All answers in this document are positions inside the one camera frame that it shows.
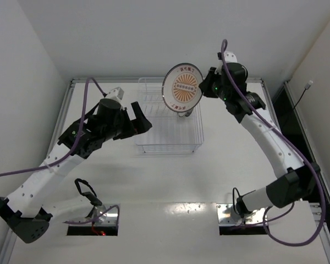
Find orange sunburst plate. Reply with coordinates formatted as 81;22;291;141
161;63;203;113

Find green rimmed white plate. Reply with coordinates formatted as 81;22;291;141
178;109;193;118

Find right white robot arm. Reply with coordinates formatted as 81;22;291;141
199;63;320;218

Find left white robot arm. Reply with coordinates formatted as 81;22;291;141
0;98;152;244

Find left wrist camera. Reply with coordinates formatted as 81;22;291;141
105;87;124;101

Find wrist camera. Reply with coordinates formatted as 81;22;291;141
105;87;124;101
215;51;238;74

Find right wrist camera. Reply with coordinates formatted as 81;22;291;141
215;51;238;74

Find clear wire dish rack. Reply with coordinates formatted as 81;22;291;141
135;77;204;155

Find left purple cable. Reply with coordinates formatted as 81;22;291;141
0;76;120;225

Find black wall cable with plug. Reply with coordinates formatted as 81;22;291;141
293;80;314;109

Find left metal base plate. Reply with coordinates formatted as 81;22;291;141
64;204;120;227

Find metal base plate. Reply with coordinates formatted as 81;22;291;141
64;204;120;227
216;203;265;227

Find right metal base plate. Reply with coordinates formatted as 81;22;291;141
216;203;265;227

